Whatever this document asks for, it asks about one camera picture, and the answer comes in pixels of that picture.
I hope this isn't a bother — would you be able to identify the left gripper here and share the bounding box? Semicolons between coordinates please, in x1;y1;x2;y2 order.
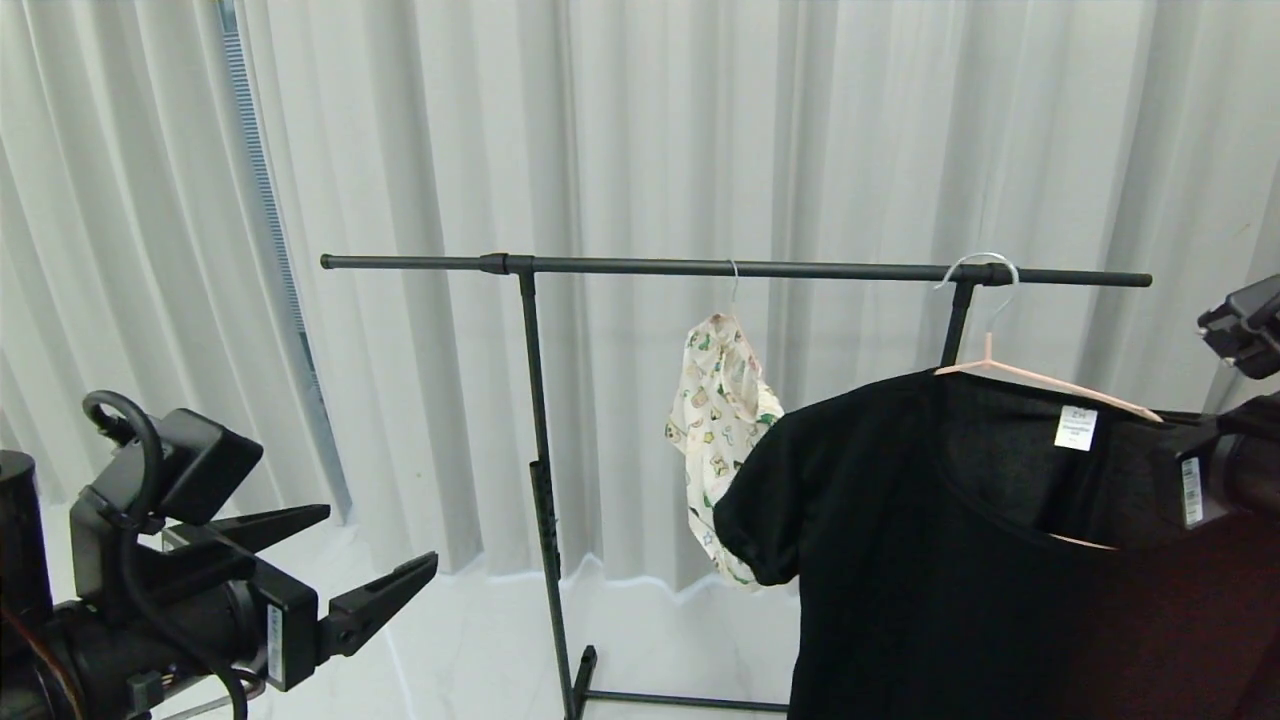
0;504;439;720

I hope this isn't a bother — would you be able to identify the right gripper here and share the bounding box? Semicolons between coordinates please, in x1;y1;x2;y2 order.
1150;392;1280;531

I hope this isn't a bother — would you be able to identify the black garment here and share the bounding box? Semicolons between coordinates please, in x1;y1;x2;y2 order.
712;368;1241;720

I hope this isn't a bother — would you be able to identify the cream printed garment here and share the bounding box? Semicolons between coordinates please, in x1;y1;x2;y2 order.
665;313;786;588

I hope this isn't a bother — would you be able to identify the black clothes rack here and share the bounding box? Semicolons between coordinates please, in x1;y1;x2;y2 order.
320;252;1153;720

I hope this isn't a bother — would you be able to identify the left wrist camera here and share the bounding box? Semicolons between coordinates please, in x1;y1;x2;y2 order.
70;407;264;561

